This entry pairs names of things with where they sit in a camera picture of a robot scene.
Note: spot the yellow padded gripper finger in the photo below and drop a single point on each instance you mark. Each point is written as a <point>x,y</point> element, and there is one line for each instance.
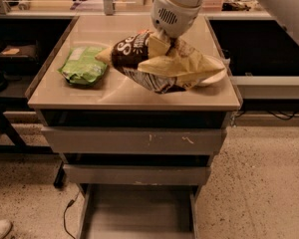
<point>158,45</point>

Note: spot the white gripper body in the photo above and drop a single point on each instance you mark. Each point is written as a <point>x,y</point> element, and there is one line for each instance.
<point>173,19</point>

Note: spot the brown chip bag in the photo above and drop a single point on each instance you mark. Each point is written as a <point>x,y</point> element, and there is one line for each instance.
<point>180,69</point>

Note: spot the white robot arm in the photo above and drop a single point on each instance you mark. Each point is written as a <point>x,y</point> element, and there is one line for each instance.
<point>286,12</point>

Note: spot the green chip bag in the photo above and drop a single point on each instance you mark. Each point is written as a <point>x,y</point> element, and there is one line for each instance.
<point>82,68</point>

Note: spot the grey drawer cabinet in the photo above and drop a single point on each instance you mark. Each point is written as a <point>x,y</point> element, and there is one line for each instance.
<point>118,102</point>

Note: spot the dark bag on shelf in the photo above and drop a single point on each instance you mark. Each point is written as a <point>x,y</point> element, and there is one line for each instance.
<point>24,53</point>

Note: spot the top grey drawer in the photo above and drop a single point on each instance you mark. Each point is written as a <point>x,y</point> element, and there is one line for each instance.
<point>66,139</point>

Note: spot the grey drawer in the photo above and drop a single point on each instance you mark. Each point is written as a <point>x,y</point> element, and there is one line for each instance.
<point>137,175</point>
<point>66,139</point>

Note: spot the middle grey drawer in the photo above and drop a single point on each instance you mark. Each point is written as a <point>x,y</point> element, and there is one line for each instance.
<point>137,175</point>

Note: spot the open bottom drawer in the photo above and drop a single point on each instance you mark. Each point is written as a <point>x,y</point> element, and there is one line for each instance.
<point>138,212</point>

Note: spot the white bowl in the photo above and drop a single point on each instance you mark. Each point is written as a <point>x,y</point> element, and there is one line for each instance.
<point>217,77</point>

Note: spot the white shoe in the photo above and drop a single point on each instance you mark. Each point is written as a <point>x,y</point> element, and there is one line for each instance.
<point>5,228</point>

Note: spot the black table leg frame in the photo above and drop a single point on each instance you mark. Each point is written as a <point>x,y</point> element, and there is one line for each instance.
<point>19,145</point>

